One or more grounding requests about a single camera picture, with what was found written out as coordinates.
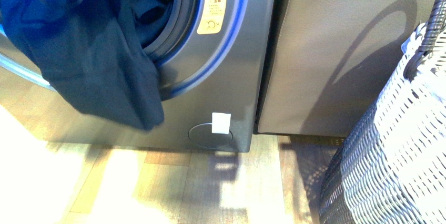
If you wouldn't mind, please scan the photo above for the navy blue knit garment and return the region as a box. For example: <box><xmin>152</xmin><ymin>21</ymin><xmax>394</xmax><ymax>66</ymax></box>
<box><xmin>1</xmin><ymin>0</ymin><xmax>174</xmax><ymax>130</ymax></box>

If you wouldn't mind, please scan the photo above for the grey front-load washing machine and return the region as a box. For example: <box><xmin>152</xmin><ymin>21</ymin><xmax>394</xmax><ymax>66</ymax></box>
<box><xmin>1</xmin><ymin>0</ymin><xmax>274</xmax><ymax>152</ymax></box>

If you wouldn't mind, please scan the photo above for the white paper tag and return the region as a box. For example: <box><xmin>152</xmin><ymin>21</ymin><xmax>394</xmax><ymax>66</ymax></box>
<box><xmin>211</xmin><ymin>113</ymin><xmax>231</xmax><ymax>135</ymax></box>

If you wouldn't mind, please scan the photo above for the round drain filter cover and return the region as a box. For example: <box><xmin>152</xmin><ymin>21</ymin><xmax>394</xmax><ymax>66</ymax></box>
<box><xmin>188</xmin><ymin>123</ymin><xmax>233</xmax><ymax>149</ymax></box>

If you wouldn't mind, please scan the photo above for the orange warning sticker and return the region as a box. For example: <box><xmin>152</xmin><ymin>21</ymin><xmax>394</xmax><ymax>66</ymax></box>
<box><xmin>197</xmin><ymin>0</ymin><xmax>227</xmax><ymax>35</ymax></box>

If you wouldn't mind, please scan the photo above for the white woven laundry basket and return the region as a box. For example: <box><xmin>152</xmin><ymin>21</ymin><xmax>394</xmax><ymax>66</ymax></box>
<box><xmin>319</xmin><ymin>23</ymin><xmax>445</xmax><ymax>223</ymax></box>

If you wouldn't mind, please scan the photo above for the dark wrapped basket handle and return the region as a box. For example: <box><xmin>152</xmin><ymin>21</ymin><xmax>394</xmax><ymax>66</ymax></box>
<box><xmin>403</xmin><ymin>0</ymin><xmax>445</xmax><ymax>82</ymax></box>

